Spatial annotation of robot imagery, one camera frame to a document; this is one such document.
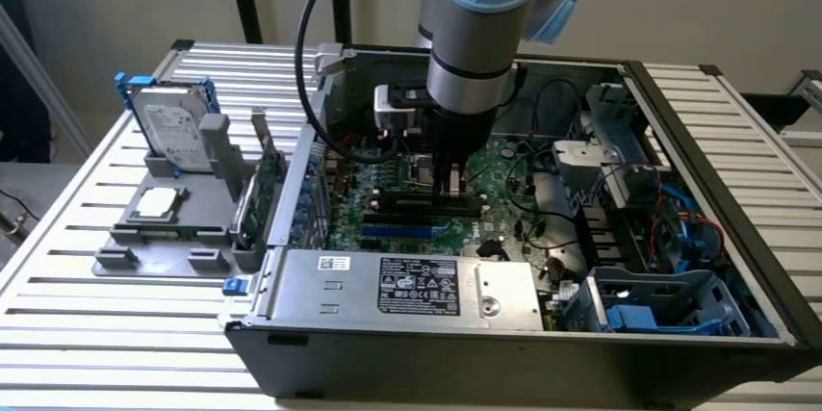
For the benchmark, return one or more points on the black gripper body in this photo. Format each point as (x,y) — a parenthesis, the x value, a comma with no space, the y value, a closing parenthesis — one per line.
(461,134)

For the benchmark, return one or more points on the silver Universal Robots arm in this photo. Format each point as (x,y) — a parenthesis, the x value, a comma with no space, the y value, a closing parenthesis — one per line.
(476,21)

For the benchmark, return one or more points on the black RAM slot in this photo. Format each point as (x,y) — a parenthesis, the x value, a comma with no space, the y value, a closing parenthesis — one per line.
(428,211)

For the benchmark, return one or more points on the blue expansion slot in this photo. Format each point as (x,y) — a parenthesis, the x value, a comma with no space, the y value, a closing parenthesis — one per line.
(401,232)

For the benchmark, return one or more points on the CPU socket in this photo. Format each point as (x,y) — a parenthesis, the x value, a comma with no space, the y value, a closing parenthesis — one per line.
(418,168)

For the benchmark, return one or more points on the green motherboard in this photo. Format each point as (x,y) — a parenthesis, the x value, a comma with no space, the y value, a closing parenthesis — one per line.
(418,209)

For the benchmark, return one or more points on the black open PC case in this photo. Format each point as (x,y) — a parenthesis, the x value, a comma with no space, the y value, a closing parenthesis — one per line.
(515,247)

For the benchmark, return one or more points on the silver power supply unit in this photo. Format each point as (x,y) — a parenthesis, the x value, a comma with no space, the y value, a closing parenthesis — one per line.
(398,288)

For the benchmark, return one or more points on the metal disk bay cage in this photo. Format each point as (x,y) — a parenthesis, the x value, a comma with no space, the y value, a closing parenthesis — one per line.
(617,151)

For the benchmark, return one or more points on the green graphics card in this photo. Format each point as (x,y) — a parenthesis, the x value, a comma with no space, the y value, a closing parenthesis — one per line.
(261,185)

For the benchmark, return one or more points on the blue case latch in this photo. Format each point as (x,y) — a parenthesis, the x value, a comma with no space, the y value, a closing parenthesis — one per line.
(236,285)

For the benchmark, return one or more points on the grey plastic drive bay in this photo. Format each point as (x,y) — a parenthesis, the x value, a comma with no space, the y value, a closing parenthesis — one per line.
(665,298)

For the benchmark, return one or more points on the grey parts rack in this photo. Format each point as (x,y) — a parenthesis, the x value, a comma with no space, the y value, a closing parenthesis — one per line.
(174,218)

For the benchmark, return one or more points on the hard disk in blue caddy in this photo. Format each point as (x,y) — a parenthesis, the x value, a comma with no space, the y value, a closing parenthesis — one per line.
(170,127)

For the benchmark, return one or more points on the silver CPU chip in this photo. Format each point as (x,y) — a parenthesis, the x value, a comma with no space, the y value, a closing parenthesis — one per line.
(158,201)

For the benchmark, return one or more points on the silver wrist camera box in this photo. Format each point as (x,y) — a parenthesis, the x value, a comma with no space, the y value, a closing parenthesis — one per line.
(398,105)

